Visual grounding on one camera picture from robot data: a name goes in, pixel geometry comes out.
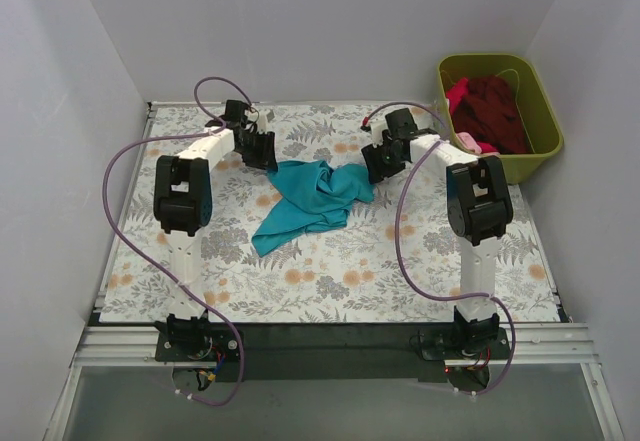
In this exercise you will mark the dark red garment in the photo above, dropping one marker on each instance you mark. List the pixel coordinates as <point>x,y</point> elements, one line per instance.
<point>487,111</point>

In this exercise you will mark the aluminium frame rail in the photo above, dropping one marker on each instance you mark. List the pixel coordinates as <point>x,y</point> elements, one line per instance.
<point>535,343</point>

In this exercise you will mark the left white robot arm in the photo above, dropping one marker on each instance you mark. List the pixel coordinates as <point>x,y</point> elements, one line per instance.
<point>183,197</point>

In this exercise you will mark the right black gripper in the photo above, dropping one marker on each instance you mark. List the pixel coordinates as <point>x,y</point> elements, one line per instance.
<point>379,156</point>

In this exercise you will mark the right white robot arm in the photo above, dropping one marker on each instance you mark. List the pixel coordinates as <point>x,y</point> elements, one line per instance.
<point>478,208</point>

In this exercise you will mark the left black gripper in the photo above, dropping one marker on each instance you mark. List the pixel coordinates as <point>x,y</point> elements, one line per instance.
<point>255,146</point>

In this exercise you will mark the pink garment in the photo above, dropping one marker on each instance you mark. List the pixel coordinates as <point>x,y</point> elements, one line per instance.
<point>453,97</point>

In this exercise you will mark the teal t shirt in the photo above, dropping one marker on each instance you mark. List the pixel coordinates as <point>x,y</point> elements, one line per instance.
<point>315,198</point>

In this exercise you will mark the floral table mat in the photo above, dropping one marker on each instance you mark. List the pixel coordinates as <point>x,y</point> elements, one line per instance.
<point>346,275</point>

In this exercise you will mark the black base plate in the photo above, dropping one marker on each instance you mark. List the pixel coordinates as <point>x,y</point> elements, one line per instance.
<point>202,337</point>

